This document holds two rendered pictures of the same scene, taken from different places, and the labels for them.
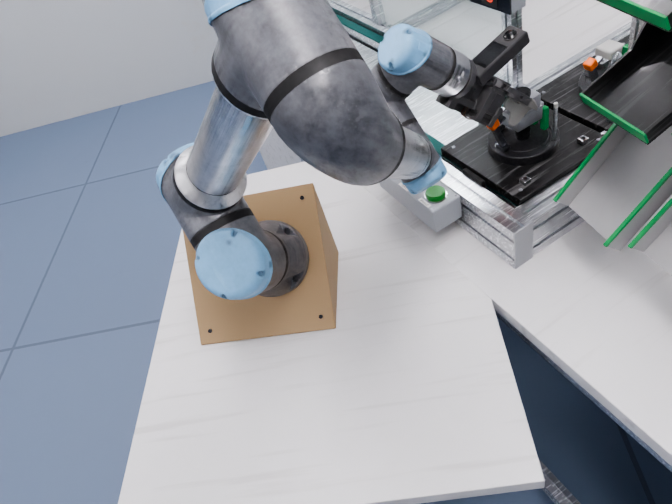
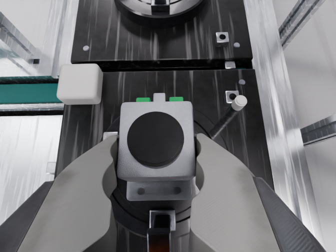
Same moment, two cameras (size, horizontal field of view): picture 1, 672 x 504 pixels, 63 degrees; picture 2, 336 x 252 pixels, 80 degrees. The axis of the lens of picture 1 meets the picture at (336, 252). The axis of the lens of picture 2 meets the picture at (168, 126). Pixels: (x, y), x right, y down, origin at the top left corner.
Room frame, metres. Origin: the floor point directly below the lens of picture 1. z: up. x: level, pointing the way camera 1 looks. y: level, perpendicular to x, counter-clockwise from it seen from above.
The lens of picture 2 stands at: (0.84, -0.42, 1.20)
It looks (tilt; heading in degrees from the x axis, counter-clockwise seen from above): 73 degrees down; 286
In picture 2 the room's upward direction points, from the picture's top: 1 degrees counter-clockwise
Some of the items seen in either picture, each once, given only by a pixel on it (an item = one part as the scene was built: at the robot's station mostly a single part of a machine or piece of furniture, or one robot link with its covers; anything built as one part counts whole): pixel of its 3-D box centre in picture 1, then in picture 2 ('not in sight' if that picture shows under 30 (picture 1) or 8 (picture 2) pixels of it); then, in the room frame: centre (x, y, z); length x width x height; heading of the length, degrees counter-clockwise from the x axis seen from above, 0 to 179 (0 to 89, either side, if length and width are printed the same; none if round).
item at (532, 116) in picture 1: (526, 104); (158, 136); (0.86, -0.45, 1.06); 0.08 x 0.04 x 0.07; 106
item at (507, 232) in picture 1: (392, 146); not in sight; (1.08, -0.22, 0.91); 0.89 x 0.06 x 0.11; 16
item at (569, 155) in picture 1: (522, 147); (163, 165); (0.85, -0.44, 0.96); 0.24 x 0.24 x 0.02; 16
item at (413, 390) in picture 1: (314, 292); not in sight; (0.79, 0.07, 0.84); 0.90 x 0.70 x 0.03; 167
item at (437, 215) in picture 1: (417, 190); not in sight; (0.88, -0.21, 0.93); 0.21 x 0.07 x 0.06; 16
